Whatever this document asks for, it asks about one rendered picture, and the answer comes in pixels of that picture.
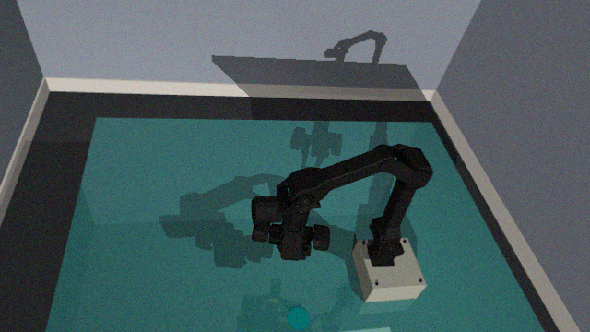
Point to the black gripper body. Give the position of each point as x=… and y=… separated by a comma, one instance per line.
x=320, y=236

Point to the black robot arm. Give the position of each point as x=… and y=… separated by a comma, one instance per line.
x=310, y=185

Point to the teal circle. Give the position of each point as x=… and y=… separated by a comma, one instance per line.
x=298, y=318

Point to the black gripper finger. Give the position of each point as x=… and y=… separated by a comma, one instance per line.
x=278, y=244

